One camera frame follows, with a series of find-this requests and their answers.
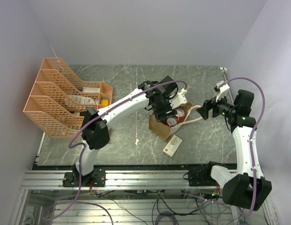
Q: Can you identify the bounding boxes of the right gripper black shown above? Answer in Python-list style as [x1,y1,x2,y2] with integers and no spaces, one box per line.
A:
[196,90,237,120]

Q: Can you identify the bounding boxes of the red cola can back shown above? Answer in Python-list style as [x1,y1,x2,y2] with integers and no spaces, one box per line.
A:
[165,117,178,127]

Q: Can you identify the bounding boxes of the red cola can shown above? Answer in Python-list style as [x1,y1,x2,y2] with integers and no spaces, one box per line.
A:
[165,117,178,127]
[175,108,185,123]

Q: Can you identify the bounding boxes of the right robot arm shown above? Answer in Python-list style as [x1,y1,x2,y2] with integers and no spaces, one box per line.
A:
[197,90,272,211]

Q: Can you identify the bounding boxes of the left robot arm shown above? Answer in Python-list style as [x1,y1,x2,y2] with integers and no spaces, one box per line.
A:
[69,76,179,187]

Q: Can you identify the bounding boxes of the small white cardboard box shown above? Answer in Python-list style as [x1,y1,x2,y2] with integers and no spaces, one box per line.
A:
[163,135,182,158]

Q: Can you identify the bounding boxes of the yellow item in organizer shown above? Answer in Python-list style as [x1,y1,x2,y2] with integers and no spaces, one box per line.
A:
[100,99,110,107]

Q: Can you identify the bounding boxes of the white papers in organizer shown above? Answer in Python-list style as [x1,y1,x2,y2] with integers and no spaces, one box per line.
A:
[69,87,100,105]

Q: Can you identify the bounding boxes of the orange plastic desk organizer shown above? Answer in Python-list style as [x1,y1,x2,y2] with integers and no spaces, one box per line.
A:
[23,57,113,138]

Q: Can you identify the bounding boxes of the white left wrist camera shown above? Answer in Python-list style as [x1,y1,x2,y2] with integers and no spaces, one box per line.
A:
[169,89,188,109]

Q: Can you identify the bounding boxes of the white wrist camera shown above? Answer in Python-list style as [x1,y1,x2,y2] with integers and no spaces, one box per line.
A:
[169,89,188,109]
[215,81,230,102]

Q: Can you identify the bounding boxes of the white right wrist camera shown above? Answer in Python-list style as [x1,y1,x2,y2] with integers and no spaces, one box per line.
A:
[215,81,230,102]

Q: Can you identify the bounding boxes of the aluminium corner rail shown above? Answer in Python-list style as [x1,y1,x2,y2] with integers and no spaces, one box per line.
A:
[220,67,233,103]

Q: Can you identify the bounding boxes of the aluminium mounting rail frame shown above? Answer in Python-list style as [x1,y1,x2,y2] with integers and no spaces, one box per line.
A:
[11,164,278,225]

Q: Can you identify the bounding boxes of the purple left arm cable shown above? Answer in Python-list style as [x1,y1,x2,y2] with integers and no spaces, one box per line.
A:
[42,80,189,221]

